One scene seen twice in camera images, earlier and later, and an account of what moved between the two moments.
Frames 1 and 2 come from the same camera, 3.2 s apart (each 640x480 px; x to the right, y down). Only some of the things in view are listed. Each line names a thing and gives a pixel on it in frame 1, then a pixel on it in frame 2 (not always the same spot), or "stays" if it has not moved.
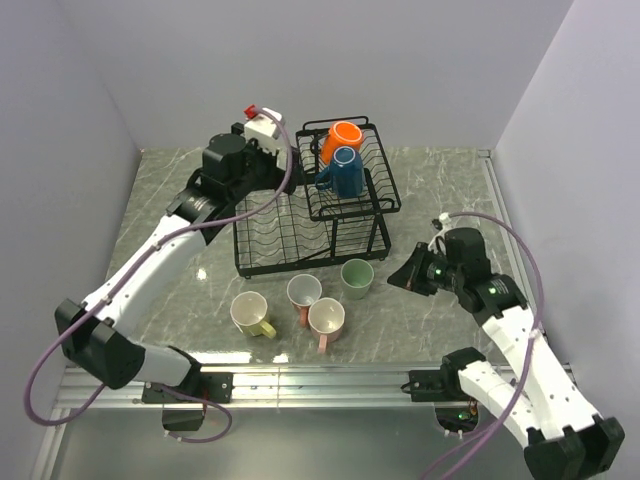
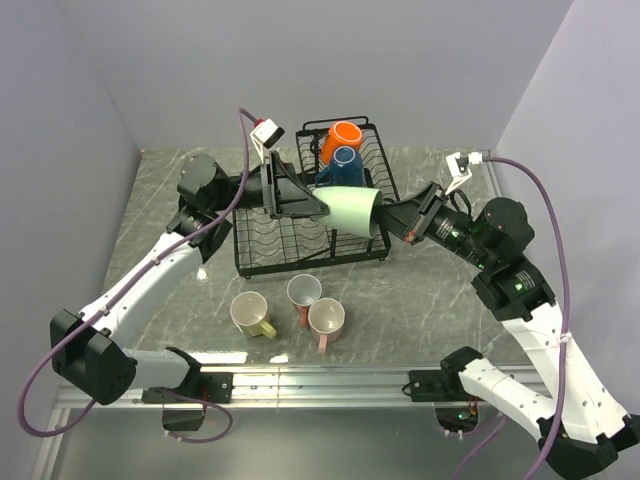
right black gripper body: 441,274 to 440,222
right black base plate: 428,385 stays
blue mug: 345,174 stays
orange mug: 340,134 stays
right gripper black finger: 412,274 to 397,216
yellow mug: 248,311 stays
